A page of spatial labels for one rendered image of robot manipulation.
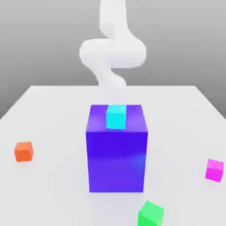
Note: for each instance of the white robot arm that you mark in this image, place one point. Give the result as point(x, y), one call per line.
point(121, 51)

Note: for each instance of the small cyan cube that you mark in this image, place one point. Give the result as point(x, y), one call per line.
point(116, 118)

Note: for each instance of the small orange cube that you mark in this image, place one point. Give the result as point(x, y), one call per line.
point(23, 152)

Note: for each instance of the small green cube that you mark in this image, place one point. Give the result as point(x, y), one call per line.
point(150, 214)

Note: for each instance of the small magenta cube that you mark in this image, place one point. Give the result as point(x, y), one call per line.
point(214, 171)

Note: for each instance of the large purple box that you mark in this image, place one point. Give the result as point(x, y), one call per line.
point(116, 158)

